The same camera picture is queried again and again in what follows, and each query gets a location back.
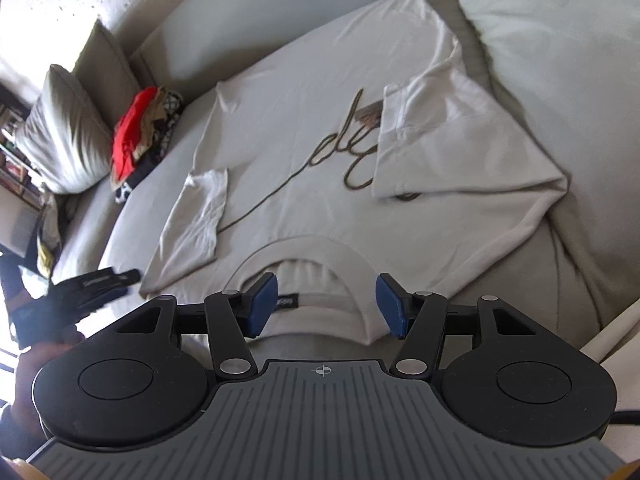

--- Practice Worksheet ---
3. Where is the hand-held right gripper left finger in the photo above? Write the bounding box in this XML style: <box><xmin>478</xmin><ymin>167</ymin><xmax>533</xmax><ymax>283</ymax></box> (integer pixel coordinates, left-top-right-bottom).
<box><xmin>116</xmin><ymin>272</ymin><xmax>279</xmax><ymax>380</ymax></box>

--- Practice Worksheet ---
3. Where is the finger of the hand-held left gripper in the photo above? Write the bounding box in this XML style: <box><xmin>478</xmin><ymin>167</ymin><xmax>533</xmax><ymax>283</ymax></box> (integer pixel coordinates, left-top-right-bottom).
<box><xmin>62</xmin><ymin>286</ymin><xmax>128</xmax><ymax>319</ymax></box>
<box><xmin>52</xmin><ymin>269</ymin><xmax>142</xmax><ymax>300</ymax></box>

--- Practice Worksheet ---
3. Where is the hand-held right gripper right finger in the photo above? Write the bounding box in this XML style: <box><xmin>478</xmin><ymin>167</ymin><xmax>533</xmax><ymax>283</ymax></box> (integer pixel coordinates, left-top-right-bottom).
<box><xmin>376</xmin><ymin>273</ymin><xmax>537</xmax><ymax>380</ymax></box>

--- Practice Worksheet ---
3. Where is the white t-shirt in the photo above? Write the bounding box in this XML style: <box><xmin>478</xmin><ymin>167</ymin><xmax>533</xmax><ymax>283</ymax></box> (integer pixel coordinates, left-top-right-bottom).
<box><xmin>139</xmin><ymin>0</ymin><xmax>568</xmax><ymax>346</ymax></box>

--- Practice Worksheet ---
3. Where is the person's left hand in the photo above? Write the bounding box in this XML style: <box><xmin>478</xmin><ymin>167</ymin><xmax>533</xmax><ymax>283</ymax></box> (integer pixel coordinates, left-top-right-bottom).
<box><xmin>10</xmin><ymin>327</ymin><xmax>83</xmax><ymax>436</ymax></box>

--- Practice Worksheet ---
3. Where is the grey yellow bag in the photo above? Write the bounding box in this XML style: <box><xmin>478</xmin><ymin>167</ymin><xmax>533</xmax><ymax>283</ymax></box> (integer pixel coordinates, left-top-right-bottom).
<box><xmin>32</xmin><ymin>192</ymin><xmax>69</xmax><ymax>281</ymax></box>

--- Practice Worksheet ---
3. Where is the dark navy garment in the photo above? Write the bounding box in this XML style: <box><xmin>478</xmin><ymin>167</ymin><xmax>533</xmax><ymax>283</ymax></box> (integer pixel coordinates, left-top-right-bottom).
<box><xmin>114</xmin><ymin>149</ymin><xmax>167</xmax><ymax>205</ymax></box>

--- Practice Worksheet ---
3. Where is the bookshelf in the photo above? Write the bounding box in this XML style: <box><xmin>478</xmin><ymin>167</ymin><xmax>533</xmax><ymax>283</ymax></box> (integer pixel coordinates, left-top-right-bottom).
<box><xmin>0</xmin><ymin>85</ymin><xmax>47</xmax><ymax>211</ymax></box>

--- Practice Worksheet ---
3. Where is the red garment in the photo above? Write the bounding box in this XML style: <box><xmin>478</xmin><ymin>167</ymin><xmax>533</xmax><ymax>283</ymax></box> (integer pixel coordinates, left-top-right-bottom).
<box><xmin>111</xmin><ymin>86</ymin><xmax>160</xmax><ymax>181</ymax></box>

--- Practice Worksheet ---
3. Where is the light grey throw pillow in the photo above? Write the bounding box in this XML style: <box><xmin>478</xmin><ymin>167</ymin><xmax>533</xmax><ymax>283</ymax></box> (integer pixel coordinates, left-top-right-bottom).
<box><xmin>15</xmin><ymin>64</ymin><xmax>115</xmax><ymax>195</ymax></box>

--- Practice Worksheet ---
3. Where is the tan garment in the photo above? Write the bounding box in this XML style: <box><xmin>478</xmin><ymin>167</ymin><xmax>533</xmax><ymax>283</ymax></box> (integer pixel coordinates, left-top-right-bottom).
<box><xmin>140</xmin><ymin>91</ymin><xmax>170</xmax><ymax>152</ymax></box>

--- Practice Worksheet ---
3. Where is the olive grey throw pillow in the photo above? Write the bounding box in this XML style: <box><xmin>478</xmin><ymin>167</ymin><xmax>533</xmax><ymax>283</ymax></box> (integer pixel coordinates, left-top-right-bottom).
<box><xmin>75</xmin><ymin>19</ymin><xmax>143</xmax><ymax>126</ymax></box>

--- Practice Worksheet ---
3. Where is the grey sofa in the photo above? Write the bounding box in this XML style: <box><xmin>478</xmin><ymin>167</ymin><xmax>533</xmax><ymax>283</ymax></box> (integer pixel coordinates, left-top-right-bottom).
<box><xmin>50</xmin><ymin>0</ymin><xmax>640</xmax><ymax>361</ymax></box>

